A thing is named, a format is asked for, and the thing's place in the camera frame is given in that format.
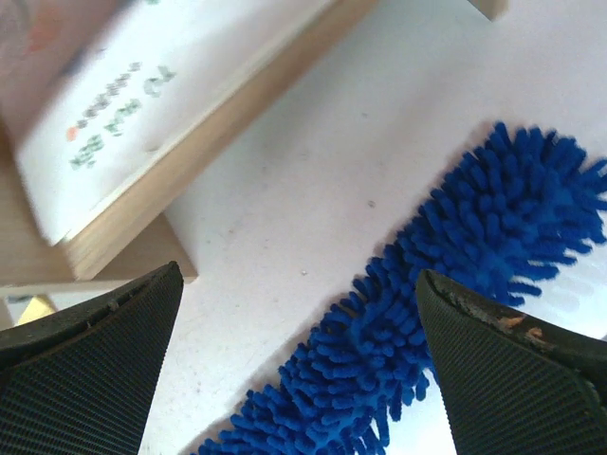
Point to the white spiral notebook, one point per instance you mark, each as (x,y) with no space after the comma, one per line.
(94,93)

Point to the light wooden bookshelf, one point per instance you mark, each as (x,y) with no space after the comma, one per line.
(132,236)

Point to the yellow sticky note pad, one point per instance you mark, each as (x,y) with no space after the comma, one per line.
(26,309)

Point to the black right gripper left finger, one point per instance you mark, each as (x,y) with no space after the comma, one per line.
(82,380)

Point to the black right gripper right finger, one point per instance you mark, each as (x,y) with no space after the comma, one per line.
(512,383)

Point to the blue microfiber duster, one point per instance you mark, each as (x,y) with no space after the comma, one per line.
(508,216)

